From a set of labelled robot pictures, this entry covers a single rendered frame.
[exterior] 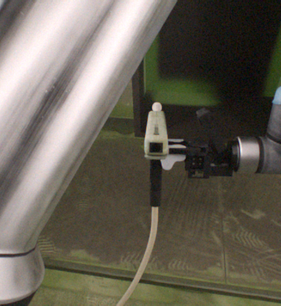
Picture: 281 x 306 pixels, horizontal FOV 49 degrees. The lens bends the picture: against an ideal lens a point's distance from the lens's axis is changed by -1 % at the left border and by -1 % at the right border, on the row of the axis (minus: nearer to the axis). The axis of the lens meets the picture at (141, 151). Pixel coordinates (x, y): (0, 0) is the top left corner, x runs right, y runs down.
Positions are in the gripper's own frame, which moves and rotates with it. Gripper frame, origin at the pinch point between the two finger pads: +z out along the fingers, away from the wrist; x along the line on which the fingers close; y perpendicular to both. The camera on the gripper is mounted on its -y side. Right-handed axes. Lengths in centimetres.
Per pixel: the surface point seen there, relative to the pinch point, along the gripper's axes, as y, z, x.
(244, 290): 61, -35, 19
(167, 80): -9, -6, 75
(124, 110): 17, 19, 132
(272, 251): 56, -50, 37
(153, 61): -17, 0, 71
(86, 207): 51, 31, 60
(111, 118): 23, 28, 131
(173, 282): 60, -9, 22
